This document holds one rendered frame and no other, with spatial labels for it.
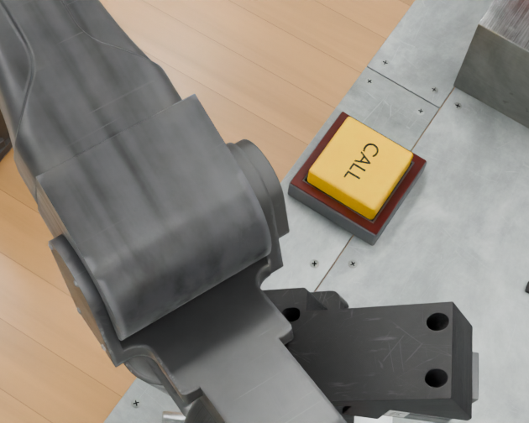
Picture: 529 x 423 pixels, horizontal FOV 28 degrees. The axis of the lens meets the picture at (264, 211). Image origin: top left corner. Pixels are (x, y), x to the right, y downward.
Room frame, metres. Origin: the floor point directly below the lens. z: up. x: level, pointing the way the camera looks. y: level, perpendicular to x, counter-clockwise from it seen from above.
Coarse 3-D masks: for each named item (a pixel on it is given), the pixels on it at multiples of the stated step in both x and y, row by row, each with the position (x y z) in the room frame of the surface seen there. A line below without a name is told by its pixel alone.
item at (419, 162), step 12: (336, 120) 0.43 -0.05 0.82; (336, 132) 0.42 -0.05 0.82; (324, 144) 0.41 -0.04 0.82; (312, 156) 0.39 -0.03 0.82; (420, 168) 0.40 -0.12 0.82; (300, 180) 0.37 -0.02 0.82; (408, 180) 0.38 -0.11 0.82; (312, 192) 0.36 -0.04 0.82; (396, 192) 0.37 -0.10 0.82; (336, 204) 0.36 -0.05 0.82; (396, 204) 0.36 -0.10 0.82; (348, 216) 0.35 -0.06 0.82; (360, 216) 0.35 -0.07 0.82; (384, 216) 0.35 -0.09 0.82; (372, 228) 0.34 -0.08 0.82
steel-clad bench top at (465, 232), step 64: (448, 0) 0.58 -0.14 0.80; (384, 64) 0.50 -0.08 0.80; (448, 64) 0.51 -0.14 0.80; (320, 128) 0.43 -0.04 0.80; (384, 128) 0.44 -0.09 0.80; (448, 128) 0.45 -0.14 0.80; (512, 128) 0.45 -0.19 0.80; (448, 192) 0.39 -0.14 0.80; (512, 192) 0.40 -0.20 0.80; (320, 256) 0.32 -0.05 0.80; (384, 256) 0.33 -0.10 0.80; (448, 256) 0.33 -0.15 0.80; (512, 256) 0.34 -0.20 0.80; (512, 320) 0.29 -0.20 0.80; (512, 384) 0.24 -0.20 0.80
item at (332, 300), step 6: (312, 294) 0.20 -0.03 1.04; (318, 294) 0.20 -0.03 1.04; (324, 294) 0.20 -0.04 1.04; (330, 294) 0.20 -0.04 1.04; (336, 294) 0.19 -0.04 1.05; (324, 300) 0.19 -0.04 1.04; (330, 300) 0.19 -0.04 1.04; (336, 300) 0.19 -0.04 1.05; (342, 300) 0.19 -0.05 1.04; (330, 306) 0.19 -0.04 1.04; (336, 306) 0.19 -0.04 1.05; (342, 306) 0.19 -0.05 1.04; (348, 306) 0.19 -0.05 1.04; (288, 348) 0.15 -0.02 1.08
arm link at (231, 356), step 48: (240, 144) 0.20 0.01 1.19; (96, 288) 0.13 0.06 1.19; (240, 288) 0.15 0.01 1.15; (96, 336) 0.13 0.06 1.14; (144, 336) 0.13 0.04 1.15; (192, 336) 0.13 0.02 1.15; (240, 336) 0.13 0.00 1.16; (288, 336) 0.13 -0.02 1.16; (192, 384) 0.11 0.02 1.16; (240, 384) 0.11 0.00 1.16; (288, 384) 0.11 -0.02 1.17
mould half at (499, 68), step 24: (504, 0) 0.51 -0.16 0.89; (528, 0) 0.52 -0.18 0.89; (480, 24) 0.49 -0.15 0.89; (504, 24) 0.49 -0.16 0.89; (528, 24) 0.49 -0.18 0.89; (480, 48) 0.48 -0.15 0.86; (504, 48) 0.48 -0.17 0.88; (528, 48) 0.47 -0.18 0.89; (480, 72) 0.48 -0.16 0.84; (504, 72) 0.47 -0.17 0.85; (528, 72) 0.47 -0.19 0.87; (480, 96) 0.48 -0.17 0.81; (504, 96) 0.47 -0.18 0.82; (528, 96) 0.46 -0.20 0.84; (528, 120) 0.46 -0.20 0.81
